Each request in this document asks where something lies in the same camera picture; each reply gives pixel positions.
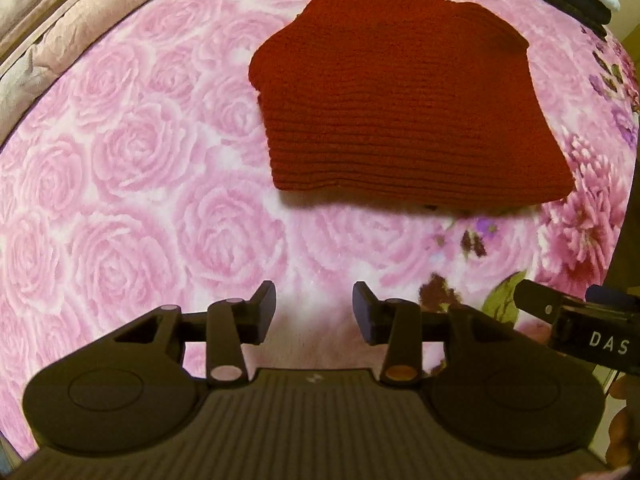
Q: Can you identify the pink floral blanket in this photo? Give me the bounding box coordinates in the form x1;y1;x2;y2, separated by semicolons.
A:
0;0;640;461

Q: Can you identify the red knitted sweater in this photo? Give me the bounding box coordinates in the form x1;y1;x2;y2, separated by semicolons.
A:
248;0;575;208

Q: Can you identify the folded pink quilt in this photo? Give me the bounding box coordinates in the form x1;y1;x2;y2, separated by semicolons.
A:
0;0;206;136

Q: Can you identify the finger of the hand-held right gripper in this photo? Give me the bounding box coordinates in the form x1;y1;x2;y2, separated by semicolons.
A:
515;280;563;328
586;284;640;309

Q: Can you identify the person's right hand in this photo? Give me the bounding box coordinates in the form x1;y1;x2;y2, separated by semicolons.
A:
606;375;640;468

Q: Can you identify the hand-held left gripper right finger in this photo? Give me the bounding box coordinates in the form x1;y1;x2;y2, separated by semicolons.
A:
352;281;516;386

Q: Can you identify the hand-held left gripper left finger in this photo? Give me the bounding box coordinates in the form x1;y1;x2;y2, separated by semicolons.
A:
114;281;277;387

